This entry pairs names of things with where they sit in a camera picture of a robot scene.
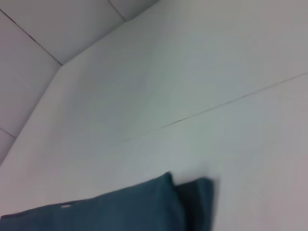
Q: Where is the teal blue shirt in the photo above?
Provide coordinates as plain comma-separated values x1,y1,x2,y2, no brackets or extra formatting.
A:
0,171,221,231

